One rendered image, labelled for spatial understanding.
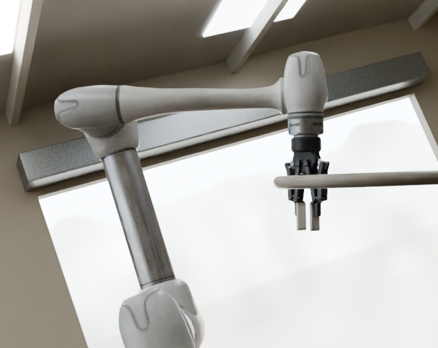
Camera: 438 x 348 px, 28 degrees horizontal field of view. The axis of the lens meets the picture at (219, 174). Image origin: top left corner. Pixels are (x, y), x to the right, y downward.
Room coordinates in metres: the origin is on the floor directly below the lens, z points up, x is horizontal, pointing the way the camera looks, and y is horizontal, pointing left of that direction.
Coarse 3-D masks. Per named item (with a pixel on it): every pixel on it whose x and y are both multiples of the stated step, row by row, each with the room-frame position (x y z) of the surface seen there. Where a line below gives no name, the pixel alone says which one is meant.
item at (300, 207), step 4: (296, 204) 2.16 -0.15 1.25; (300, 204) 2.17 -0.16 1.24; (304, 204) 2.18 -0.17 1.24; (296, 208) 2.16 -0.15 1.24; (300, 208) 2.17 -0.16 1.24; (304, 208) 2.18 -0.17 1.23; (296, 212) 2.17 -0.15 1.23; (300, 212) 2.17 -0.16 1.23; (304, 212) 2.18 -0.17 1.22; (296, 216) 2.17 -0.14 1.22; (300, 216) 2.17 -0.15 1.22; (304, 216) 2.18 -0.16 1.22; (296, 220) 2.17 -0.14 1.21; (300, 220) 2.17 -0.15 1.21; (304, 220) 2.18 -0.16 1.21; (296, 224) 2.17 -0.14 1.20; (300, 224) 2.17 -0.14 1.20; (304, 224) 2.19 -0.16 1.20; (296, 228) 2.18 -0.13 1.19; (300, 228) 2.18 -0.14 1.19; (304, 228) 2.19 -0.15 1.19
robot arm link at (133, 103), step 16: (128, 96) 2.09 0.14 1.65; (144, 96) 2.09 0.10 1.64; (160, 96) 2.10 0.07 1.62; (176, 96) 2.10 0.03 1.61; (192, 96) 2.12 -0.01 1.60; (208, 96) 2.14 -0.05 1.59; (224, 96) 2.17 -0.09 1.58; (240, 96) 2.20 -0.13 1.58; (256, 96) 2.22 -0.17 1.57; (272, 96) 2.22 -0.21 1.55; (128, 112) 2.10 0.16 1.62; (144, 112) 2.11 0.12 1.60; (160, 112) 2.12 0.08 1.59; (176, 112) 2.14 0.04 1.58
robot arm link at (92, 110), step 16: (64, 96) 2.11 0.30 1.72; (80, 96) 2.10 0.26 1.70; (96, 96) 2.09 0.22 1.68; (112, 96) 2.09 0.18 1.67; (64, 112) 2.11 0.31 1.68; (80, 112) 2.10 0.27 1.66; (96, 112) 2.10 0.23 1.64; (112, 112) 2.10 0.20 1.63; (80, 128) 2.17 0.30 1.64; (96, 128) 2.16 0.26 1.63; (112, 128) 2.19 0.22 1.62
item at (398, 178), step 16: (288, 176) 1.87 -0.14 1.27; (304, 176) 1.82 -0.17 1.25; (320, 176) 1.79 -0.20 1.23; (336, 176) 1.77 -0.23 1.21; (352, 176) 1.76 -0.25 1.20; (368, 176) 1.75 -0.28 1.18; (384, 176) 1.74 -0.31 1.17; (400, 176) 1.74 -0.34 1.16; (416, 176) 1.75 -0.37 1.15; (432, 176) 1.76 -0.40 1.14
